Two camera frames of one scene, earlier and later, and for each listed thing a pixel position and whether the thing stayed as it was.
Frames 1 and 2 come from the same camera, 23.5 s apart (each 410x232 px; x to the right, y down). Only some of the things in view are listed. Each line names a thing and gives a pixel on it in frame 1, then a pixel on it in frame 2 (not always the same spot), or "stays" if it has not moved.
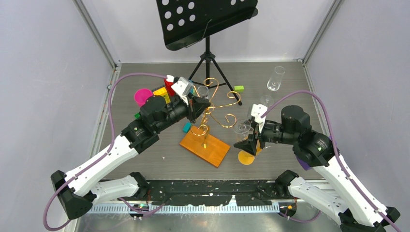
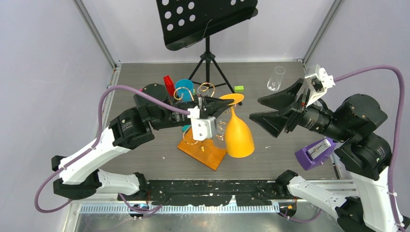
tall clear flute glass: [273, 84] stays
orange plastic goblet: [246, 158] to [239, 139]
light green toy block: [239, 88] stays
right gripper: [249, 145] to [271, 121]
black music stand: [185, 22] stays
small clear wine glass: [203, 91] stays
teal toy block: [186, 127] stays
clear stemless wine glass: [242, 128] to [219, 134]
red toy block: [168, 85] stays
